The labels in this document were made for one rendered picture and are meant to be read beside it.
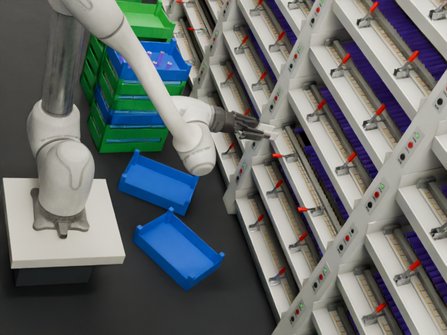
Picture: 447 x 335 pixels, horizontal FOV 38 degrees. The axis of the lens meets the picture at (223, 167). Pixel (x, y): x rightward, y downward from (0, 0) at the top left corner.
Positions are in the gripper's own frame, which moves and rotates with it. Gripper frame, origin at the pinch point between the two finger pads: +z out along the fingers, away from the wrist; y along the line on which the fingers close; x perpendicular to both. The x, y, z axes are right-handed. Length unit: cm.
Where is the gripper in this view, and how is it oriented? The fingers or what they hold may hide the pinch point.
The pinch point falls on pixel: (267, 131)
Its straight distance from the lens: 229.2
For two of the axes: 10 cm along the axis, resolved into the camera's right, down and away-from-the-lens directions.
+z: 8.4, 1.6, 5.2
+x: 4.6, -7.1, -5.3
